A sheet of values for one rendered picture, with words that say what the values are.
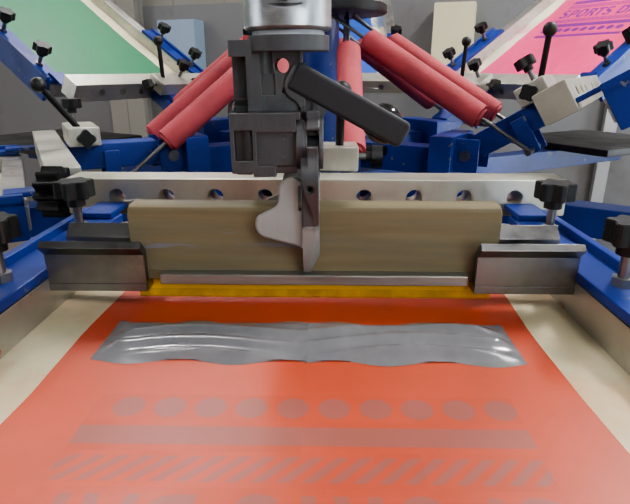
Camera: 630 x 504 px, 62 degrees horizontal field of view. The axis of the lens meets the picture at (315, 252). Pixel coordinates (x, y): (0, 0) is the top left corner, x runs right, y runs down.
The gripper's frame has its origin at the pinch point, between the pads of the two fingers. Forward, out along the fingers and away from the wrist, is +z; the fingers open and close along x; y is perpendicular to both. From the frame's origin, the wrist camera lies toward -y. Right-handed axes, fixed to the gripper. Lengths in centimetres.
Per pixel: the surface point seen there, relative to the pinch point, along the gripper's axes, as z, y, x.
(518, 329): 5.6, -18.9, 5.8
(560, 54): -20, -73, -122
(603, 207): 9, -55, -50
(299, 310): 5.4, 1.6, 2.2
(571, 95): -13.1, -36.3, -29.5
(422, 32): -37, -61, -300
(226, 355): 4.9, 7.1, 11.5
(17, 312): 2.5, 25.9, 8.5
